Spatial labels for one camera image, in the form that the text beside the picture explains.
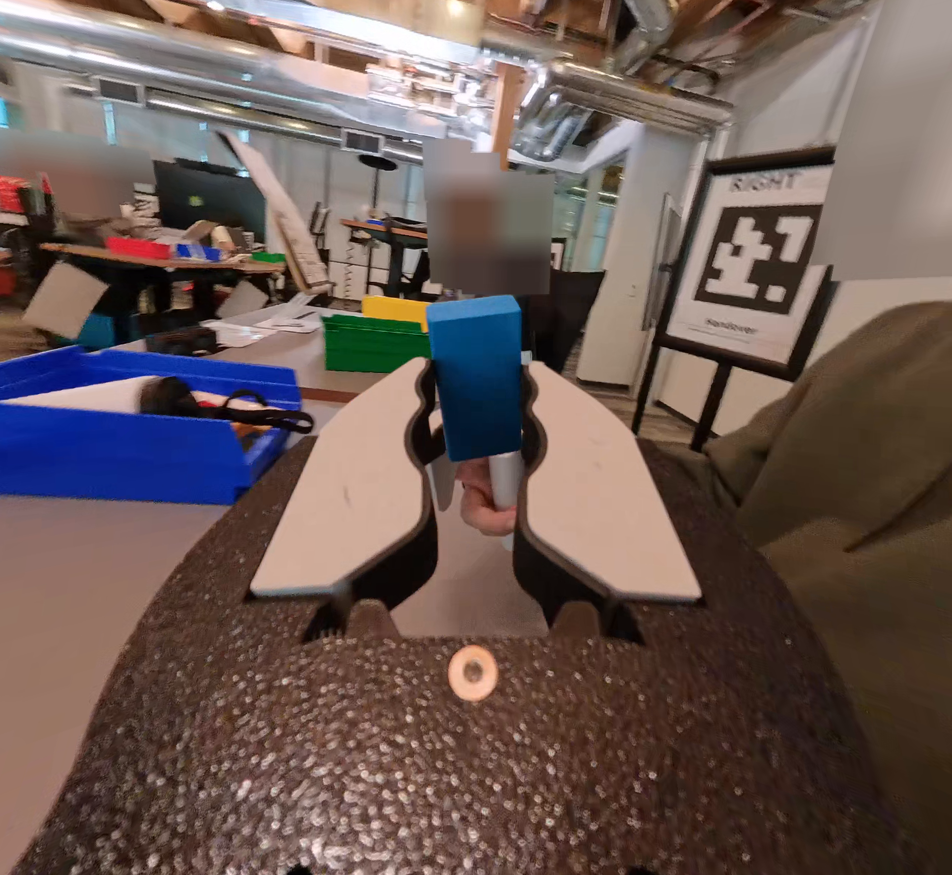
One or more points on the black wall monitor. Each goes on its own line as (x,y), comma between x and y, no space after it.
(223,198)

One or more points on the person's right hand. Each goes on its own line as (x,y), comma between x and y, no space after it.
(480,510)

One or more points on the black framed sign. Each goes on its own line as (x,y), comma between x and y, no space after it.
(758,257)

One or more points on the small blue bin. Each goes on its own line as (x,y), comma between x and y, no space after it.
(198,252)

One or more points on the wooden column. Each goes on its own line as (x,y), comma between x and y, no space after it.
(508,108)

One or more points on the green plastic bin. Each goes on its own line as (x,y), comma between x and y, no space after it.
(372,347)

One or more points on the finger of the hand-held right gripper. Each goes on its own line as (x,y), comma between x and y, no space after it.
(442,484)

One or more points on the small green bin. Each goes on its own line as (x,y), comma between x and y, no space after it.
(269,258)

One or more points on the instruction board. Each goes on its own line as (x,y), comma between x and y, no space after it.
(282,220)

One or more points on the blue foam block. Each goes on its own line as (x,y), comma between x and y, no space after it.
(476,384)

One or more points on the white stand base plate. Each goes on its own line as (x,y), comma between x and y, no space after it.
(290,324)

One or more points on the grey topped table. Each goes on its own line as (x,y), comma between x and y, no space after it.
(297,361)

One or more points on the small red bin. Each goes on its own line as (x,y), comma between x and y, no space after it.
(137,247)

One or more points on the black office chair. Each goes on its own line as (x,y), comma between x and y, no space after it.
(580,317)

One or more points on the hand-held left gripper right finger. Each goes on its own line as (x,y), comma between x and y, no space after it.
(610,510)

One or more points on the printed paper sheet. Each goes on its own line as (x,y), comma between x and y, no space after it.
(230,335)

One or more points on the wooden standing desk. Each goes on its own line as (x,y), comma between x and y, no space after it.
(372,224)

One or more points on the yellow plastic bin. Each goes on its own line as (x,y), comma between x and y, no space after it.
(394,308)

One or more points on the blue box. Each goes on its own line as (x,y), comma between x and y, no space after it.
(100,332)

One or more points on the person's right forearm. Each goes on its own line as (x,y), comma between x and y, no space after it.
(855,481)

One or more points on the white bottle black cap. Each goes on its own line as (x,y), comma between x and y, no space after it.
(74,395)

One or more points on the black easel stand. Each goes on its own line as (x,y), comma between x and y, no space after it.
(703,414)

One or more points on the blue plastic bin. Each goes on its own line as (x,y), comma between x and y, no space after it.
(111,458)

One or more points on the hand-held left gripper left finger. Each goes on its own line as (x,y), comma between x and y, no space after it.
(342,503)

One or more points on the orange block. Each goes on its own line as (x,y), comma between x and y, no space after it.
(249,430)

